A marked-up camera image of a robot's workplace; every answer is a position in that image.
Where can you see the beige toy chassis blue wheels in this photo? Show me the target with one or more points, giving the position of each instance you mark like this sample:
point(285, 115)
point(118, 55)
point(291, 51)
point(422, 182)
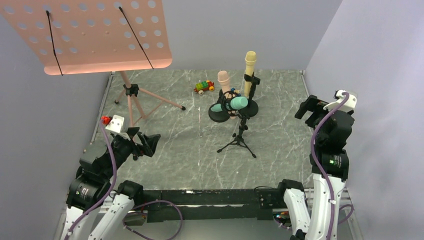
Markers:
point(235, 91)

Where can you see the black tripod shock-mount stand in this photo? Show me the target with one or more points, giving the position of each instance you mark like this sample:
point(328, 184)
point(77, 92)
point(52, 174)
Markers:
point(238, 139)

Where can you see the black base frame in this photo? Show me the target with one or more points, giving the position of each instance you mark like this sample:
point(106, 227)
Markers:
point(260, 203)

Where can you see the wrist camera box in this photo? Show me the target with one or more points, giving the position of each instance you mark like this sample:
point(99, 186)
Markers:
point(114, 124)
point(348, 98)

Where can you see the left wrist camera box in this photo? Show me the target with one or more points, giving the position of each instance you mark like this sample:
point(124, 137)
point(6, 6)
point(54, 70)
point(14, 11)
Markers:
point(114, 124)

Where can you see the beige microphone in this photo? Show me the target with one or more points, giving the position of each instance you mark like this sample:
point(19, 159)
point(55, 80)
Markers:
point(250, 62)

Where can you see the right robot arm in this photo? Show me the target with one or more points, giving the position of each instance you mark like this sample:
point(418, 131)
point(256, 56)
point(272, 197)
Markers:
point(332, 125)

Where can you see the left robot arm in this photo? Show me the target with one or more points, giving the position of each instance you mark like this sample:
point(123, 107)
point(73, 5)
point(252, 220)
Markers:
point(95, 180)

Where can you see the black round-base mic stand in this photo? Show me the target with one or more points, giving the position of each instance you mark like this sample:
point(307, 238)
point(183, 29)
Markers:
point(218, 117)
point(252, 108)

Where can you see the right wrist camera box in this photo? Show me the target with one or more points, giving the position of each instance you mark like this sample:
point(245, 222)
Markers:
point(348, 98)

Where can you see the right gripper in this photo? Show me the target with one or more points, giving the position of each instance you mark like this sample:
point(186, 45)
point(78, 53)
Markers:
point(313, 108)

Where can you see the pink perforated music stand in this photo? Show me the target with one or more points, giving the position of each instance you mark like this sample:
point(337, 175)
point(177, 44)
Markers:
point(93, 36)

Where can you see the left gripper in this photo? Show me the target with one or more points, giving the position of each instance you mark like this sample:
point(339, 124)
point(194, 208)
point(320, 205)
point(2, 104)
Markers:
point(138, 140)

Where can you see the pink microphone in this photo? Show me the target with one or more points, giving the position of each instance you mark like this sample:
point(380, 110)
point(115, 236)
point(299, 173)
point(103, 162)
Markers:
point(225, 82)

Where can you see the green microphone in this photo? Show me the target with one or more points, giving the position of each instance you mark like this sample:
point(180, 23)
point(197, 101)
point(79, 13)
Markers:
point(230, 104)

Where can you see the colourful toy brick car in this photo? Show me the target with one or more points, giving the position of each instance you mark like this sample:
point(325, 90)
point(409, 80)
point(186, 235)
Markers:
point(204, 86)

